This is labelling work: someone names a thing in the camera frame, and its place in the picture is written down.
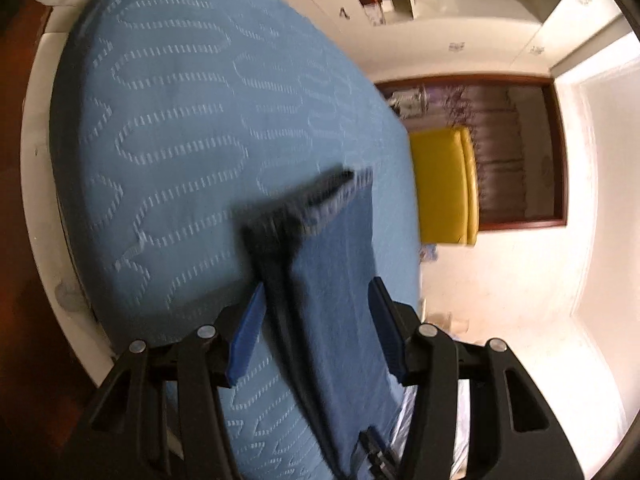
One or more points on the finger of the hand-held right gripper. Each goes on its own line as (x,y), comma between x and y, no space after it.
(310,192)

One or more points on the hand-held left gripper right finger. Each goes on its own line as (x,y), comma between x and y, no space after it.
(387,330)

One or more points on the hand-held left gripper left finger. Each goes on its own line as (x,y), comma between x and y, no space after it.
(245,340)

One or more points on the blue denim pants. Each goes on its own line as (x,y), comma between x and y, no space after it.
(340,310)

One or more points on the small bedside lamp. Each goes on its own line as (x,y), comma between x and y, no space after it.
(452,322)

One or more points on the grey star-print duvet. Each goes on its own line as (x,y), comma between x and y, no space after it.
(462,435)

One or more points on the yellow chair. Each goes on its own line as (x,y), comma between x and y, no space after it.
(442,185)

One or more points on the blue quilted bed cover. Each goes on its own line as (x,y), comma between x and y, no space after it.
(175,135)

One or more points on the white printed box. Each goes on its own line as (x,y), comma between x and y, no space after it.
(379,14)

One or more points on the patterned curtain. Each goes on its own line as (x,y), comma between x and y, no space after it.
(510,160)

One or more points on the white wall cabinet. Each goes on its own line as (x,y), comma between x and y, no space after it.
(450,25)

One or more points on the dark wooden window frame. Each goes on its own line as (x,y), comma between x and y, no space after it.
(560,160)

